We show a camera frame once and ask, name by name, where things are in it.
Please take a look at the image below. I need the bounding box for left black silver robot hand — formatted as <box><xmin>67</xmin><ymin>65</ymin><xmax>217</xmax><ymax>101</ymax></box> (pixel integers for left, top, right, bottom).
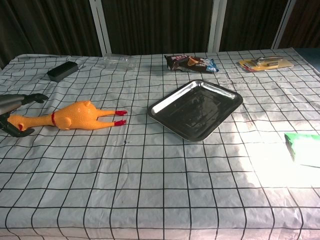
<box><xmin>0</xmin><ymin>92</ymin><xmax>50</xmax><ymax>138</ymax></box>

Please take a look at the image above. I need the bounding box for yellow rubber chicken toy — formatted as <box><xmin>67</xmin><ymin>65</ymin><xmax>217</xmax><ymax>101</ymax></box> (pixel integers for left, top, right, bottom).
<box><xmin>6</xmin><ymin>99</ymin><xmax>128</xmax><ymax>131</ymax></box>

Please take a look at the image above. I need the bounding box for shiny metal tray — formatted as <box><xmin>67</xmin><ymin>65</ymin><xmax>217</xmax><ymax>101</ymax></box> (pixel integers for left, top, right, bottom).
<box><xmin>147</xmin><ymin>79</ymin><xmax>244</xmax><ymax>143</ymax></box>

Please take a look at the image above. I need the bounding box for black rectangular box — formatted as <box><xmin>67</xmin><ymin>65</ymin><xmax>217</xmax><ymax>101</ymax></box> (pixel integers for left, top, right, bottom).
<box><xmin>46</xmin><ymin>61</ymin><xmax>79</xmax><ymax>83</ymax></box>

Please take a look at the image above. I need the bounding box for dark curtain panel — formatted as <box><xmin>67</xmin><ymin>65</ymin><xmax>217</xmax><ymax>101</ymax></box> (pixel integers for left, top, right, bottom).
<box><xmin>0</xmin><ymin>0</ymin><xmax>103</xmax><ymax>71</ymax></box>
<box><xmin>219</xmin><ymin>0</ymin><xmax>289</xmax><ymax>53</ymax></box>
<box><xmin>101</xmin><ymin>0</ymin><xmax>215</xmax><ymax>56</ymax></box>
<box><xmin>278</xmin><ymin>0</ymin><xmax>320</xmax><ymax>50</ymax></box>

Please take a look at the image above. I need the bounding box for clear plastic container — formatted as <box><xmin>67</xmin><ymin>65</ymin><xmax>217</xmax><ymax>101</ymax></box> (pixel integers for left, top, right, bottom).
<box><xmin>96</xmin><ymin>53</ymin><xmax>137</xmax><ymax>72</ymax></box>

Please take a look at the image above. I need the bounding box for white black checked tablecloth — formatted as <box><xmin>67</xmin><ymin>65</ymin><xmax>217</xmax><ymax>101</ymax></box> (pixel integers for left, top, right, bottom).
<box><xmin>0</xmin><ymin>48</ymin><xmax>320</xmax><ymax>240</ymax></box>

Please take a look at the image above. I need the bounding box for dark snack bag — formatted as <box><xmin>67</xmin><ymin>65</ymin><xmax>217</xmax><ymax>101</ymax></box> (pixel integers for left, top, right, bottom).
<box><xmin>164</xmin><ymin>54</ymin><xmax>220</xmax><ymax>74</ymax></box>

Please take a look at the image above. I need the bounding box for yellow blister pack with tool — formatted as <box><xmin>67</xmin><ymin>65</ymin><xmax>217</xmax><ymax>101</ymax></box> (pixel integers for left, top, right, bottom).
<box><xmin>238</xmin><ymin>56</ymin><xmax>295</xmax><ymax>73</ymax></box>

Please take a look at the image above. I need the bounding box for green plastic bag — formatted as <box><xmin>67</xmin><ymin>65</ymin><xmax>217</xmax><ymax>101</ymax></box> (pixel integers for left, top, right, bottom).
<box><xmin>284</xmin><ymin>132</ymin><xmax>320</xmax><ymax>169</ymax></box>

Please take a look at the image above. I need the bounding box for blue padded surface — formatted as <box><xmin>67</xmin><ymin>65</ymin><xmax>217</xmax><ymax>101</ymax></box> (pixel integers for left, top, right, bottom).
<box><xmin>296</xmin><ymin>47</ymin><xmax>320</xmax><ymax>76</ymax></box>

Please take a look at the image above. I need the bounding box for white frame post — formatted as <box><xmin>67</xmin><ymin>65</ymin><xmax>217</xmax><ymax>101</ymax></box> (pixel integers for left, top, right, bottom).
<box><xmin>207</xmin><ymin>0</ymin><xmax>228</xmax><ymax>53</ymax></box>
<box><xmin>89</xmin><ymin>0</ymin><xmax>112</xmax><ymax>57</ymax></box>
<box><xmin>271</xmin><ymin>0</ymin><xmax>298</xmax><ymax>50</ymax></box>

